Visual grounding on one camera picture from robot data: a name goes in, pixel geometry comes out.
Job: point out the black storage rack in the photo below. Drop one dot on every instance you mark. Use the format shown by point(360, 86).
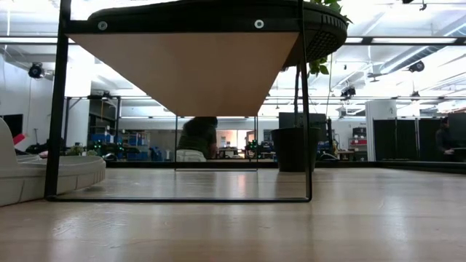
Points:
point(103, 109)

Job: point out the black aluminium table frame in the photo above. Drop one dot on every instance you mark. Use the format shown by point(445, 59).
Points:
point(364, 164)

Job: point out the grey slide sandal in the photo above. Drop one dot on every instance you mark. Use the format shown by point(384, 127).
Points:
point(83, 174)

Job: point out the green potted plant black pot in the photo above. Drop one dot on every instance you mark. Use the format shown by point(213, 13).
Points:
point(295, 149)

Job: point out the person at background robot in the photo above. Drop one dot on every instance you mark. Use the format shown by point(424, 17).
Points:
point(198, 136)

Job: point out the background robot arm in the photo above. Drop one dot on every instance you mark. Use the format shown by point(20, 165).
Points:
point(255, 149)

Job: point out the person by partition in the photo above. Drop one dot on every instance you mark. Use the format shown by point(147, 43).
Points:
point(444, 140)

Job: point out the black ceiling dome camera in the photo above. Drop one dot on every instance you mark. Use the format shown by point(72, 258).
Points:
point(416, 66)
point(35, 71)

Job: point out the black wall screen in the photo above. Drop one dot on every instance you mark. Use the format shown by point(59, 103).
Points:
point(16, 125)

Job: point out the black partition screen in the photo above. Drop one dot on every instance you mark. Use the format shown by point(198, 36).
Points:
point(404, 140)

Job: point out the black slide sandal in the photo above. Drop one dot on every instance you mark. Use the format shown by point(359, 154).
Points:
point(324, 40)

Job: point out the white pillar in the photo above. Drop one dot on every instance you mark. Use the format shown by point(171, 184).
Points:
point(380, 109)

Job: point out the wooden shelf black metal frame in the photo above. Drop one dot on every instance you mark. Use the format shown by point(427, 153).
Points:
point(182, 72)

